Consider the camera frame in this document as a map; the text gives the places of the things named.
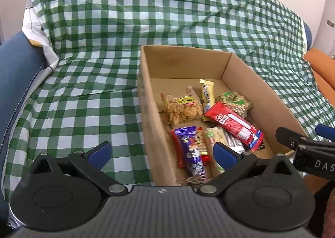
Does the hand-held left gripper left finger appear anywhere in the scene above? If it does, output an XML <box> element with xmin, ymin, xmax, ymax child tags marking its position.
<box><xmin>25</xmin><ymin>141</ymin><xmax>129</xmax><ymax>197</ymax></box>

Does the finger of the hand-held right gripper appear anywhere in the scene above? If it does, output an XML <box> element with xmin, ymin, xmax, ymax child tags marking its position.
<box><xmin>275</xmin><ymin>127</ymin><xmax>335</xmax><ymax>149</ymax></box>
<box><xmin>315</xmin><ymin>124</ymin><xmax>335</xmax><ymax>139</ymax></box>

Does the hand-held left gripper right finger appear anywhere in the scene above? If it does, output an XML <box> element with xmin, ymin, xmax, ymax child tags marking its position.
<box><xmin>197</xmin><ymin>142</ymin><xmax>305</xmax><ymax>197</ymax></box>

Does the silver striped snack packet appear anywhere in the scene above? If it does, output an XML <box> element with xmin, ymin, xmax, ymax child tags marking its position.
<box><xmin>223</xmin><ymin>130</ymin><xmax>246</xmax><ymax>154</ymax></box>

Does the white green-label snack packet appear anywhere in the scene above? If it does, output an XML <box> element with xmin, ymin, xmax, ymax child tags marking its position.
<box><xmin>205</xmin><ymin>127</ymin><xmax>226</xmax><ymax>173</ymax></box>

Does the red white-striped wafer packet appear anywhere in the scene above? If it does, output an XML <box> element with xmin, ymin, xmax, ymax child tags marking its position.
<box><xmin>203</xmin><ymin>101</ymin><xmax>265</xmax><ymax>153</ymax></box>

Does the purple chocolate bar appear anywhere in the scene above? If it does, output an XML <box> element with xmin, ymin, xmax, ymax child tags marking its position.
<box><xmin>174</xmin><ymin>126</ymin><xmax>208</xmax><ymax>179</ymax></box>

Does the plain red snack packet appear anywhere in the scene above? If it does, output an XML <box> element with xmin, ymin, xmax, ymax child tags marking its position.
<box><xmin>171</xmin><ymin>128</ymin><xmax>211</xmax><ymax>168</ymax></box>

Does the clear peanut brittle packet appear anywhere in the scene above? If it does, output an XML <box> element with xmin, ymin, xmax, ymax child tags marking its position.
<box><xmin>219</xmin><ymin>91</ymin><xmax>253</xmax><ymax>118</ymax></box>

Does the clear bag of yellow crisps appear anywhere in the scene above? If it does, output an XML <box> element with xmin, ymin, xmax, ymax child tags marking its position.
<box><xmin>160</xmin><ymin>86</ymin><xmax>204</xmax><ymax>126</ymax></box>

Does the yellow and white snack bar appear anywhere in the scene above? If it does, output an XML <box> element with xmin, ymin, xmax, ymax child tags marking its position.
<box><xmin>199</xmin><ymin>79</ymin><xmax>215</xmax><ymax>113</ymax></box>

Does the cardboard box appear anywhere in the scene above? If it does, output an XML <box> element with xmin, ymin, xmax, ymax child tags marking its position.
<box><xmin>137</xmin><ymin>45</ymin><xmax>309</xmax><ymax>186</ymax></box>

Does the orange cushion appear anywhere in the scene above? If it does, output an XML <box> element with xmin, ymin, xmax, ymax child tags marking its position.
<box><xmin>304</xmin><ymin>48</ymin><xmax>335</xmax><ymax>94</ymax></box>

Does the blue sofa armrest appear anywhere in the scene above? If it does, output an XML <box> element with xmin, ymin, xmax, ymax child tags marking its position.
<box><xmin>302</xmin><ymin>21</ymin><xmax>313</xmax><ymax>53</ymax></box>

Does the blue sofa cushion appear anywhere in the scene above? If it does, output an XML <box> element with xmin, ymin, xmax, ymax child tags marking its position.
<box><xmin>0</xmin><ymin>31</ymin><xmax>48</xmax><ymax>228</ymax></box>

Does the green checkered cloth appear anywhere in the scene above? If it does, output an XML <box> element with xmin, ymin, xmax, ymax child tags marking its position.
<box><xmin>4</xmin><ymin>0</ymin><xmax>335</xmax><ymax>199</ymax></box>

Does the white cloth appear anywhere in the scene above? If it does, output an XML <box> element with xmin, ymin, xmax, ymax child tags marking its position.
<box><xmin>22</xmin><ymin>6</ymin><xmax>59</xmax><ymax>71</ymax></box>

